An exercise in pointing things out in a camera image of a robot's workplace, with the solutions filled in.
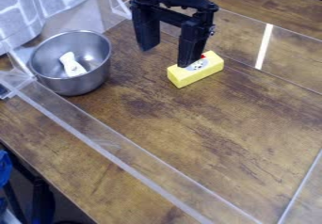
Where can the black table leg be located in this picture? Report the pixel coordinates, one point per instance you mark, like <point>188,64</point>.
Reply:
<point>44,201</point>

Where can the yellow butter block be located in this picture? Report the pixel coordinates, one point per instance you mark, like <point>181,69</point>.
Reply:
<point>197,71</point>

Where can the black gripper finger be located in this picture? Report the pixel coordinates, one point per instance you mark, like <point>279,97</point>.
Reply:
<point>197,29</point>
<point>148,26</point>

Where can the clear acrylic barrier panel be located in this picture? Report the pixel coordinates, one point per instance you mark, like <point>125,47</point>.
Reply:
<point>227,148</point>

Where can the white small bottle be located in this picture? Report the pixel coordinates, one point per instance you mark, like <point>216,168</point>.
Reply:
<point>73,68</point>

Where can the clear acrylic corner bracket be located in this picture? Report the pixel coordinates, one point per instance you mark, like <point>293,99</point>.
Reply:
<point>121,9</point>

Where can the grey white patterned cloth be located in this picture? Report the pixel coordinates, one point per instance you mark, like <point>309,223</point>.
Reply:
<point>23,18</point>

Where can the blue object at edge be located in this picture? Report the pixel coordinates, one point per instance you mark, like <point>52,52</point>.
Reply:
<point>6,167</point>

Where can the silver metal bowl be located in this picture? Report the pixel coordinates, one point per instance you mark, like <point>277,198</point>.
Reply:
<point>93,51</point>

